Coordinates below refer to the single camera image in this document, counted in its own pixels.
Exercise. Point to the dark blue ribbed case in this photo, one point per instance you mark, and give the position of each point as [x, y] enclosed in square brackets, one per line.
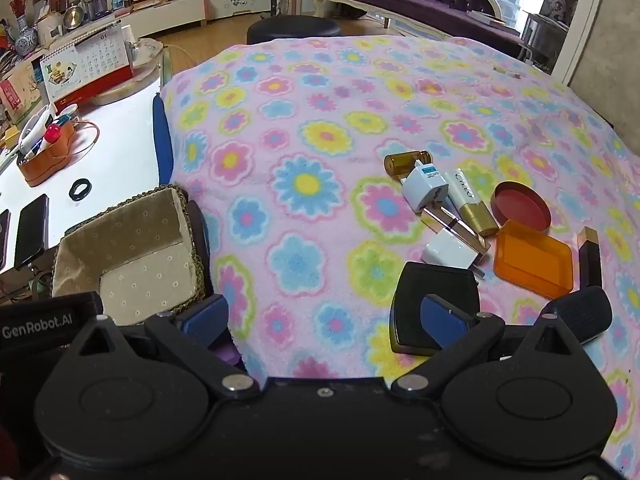
[585, 310]

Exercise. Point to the rose gold lipstick tube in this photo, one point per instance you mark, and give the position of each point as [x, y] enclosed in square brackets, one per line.
[462, 232]

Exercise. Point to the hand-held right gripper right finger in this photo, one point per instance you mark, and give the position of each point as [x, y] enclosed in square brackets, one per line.
[442, 322]

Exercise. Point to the desk calendar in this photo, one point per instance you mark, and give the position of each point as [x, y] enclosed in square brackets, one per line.
[100, 55]

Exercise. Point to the black compact case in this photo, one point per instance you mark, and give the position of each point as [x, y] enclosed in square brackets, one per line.
[415, 285]

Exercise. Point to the white charger plug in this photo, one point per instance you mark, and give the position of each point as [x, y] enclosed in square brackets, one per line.
[447, 255]

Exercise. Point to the red-capped pen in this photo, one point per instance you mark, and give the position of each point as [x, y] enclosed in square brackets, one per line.
[51, 132]

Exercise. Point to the metal stool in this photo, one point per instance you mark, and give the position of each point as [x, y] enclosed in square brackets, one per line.
[542, 35]

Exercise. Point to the white television cabinet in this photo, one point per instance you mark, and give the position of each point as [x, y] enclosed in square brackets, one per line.
[165, 17]

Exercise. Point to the orange leather organizer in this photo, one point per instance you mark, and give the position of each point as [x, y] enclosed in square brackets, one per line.
[50, 160]

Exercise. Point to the large black smartphone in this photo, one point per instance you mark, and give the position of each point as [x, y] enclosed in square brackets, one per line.
[32, 230]

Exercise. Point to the orange plastic box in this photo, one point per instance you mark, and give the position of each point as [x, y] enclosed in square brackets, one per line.
[532, 260]

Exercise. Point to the fabric-lined woven basket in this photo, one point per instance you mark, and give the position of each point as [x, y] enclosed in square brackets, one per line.
[135, 260]

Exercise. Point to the white travel adapter blue label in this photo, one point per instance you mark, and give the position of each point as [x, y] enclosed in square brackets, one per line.
[422, 187]

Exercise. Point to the red round lid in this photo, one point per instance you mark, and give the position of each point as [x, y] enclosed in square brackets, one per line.
[520, 205]

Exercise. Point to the small beige stick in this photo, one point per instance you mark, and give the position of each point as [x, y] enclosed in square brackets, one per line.
[506, 72]

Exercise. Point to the purple plastic piece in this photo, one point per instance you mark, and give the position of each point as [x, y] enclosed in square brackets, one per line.
[227, 355]

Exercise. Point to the white and gold cosmetic tube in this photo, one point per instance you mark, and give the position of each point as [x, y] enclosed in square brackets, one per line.
[475, 205]

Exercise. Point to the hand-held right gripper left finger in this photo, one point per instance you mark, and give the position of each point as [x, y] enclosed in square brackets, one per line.
[205, 320]

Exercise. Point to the black and gold lipstick tube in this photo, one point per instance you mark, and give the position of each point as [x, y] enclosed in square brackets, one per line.
[591, 260]

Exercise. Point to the floral fleece blanket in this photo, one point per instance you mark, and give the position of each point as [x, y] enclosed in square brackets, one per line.
[325, 125]

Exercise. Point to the blue and white vase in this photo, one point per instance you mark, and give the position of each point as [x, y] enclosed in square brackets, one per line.
[26, 40]

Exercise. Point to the black round stool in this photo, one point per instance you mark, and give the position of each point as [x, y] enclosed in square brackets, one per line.
[295, 30]

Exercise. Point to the amber glass vial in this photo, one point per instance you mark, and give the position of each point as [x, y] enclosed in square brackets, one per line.
[402, 162]

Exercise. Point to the red flowers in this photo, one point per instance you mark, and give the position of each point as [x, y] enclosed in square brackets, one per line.
[19, 6]

